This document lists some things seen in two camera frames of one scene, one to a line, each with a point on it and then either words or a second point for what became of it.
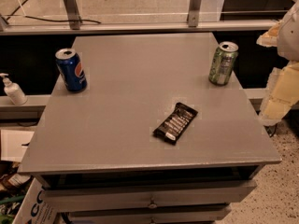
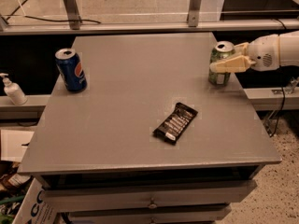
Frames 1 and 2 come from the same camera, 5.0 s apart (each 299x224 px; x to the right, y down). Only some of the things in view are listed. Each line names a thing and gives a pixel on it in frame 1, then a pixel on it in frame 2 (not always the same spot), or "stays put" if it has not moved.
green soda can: (223, 63) stays put
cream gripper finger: (270, 37) -> (242, 49)
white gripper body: (291, 36) -> (263, 54)
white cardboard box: (34, 209) stays put
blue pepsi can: (72, 69) stays put
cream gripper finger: (282, 93) -> (232, 64)
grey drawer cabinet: (149, 139) stays put
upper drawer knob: (152, 204) stays put
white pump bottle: (14, 91) stays put
